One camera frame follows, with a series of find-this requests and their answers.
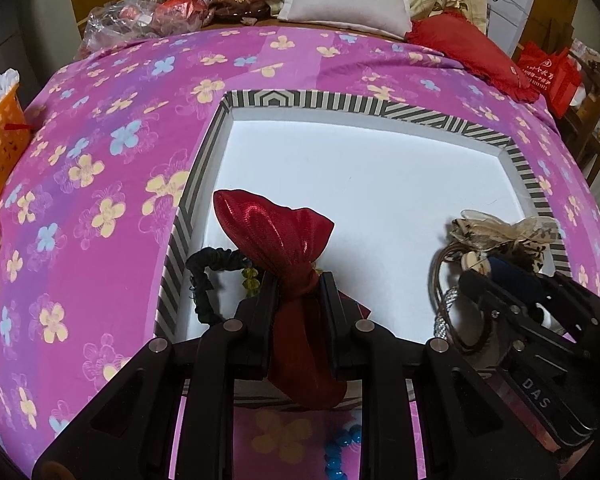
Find blue bead bracelet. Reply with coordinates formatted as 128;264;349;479
324;422;363;480

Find pearly white hair ring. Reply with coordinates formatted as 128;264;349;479
434;287;462;341

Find red cushion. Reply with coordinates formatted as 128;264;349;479
405;10;541;103

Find shiny red hair bow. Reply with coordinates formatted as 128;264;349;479
213;189;373;408

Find brown lace bow hair tie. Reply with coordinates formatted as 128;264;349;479
427;210;558;356

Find clear plastic bags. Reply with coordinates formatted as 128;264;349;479
77;0;216;58

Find black scrunchie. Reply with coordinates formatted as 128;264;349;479
185;247;253;328

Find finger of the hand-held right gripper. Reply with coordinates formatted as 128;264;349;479
457;255;546;366
545;272;600;356

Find wooden chair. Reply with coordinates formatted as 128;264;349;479
562;45;600;201

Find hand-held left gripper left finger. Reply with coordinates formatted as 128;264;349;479
32;270;281;480

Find yellow green bead charm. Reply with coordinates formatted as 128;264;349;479
241;267;262;297

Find red shopping bag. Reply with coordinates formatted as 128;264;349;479
517;42;583;118

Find white tissue paper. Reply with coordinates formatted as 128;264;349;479
0;70;21;111

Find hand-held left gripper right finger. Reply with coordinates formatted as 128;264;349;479
317;270;563;480

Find striped cardboard box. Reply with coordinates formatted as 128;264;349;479
152;89;573;411

